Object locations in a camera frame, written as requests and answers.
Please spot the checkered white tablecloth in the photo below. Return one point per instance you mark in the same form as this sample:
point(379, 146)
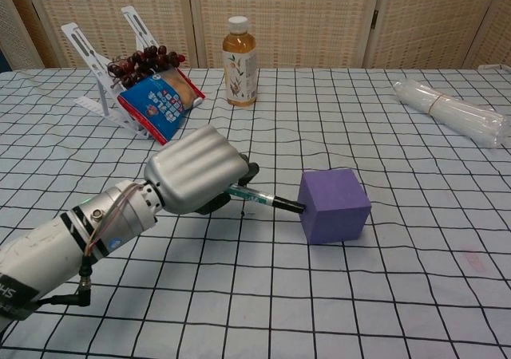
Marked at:
point(279, 223)

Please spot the white green marker pen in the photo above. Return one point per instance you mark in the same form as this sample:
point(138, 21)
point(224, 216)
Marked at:
point(265, 200)

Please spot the bundle of clear plastic straws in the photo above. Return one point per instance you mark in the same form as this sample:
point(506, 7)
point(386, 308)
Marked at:
point(451, 111)

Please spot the tea bottle with white cap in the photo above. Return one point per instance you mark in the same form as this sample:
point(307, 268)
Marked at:
point(239, 64)

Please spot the wooden folding screen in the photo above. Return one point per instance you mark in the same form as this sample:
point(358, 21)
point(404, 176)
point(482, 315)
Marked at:
point(255, 20)

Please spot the blue and red snack bag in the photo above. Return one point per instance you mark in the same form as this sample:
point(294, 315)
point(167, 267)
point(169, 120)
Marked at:
point(159, 103)

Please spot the white folding laptop stand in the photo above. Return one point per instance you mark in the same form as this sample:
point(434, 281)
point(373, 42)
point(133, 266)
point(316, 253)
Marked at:
point(105, 72)

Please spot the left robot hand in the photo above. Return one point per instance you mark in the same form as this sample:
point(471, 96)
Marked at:
point(195, 175)

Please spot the dark red grape bunch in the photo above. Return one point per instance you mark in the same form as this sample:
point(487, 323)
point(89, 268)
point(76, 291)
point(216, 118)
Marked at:
point(137, 64)

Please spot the purple foam cube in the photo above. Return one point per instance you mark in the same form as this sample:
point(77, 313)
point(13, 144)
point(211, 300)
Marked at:
point(333, 205)

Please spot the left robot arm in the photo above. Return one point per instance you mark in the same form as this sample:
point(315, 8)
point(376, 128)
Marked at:
point(72, 239)

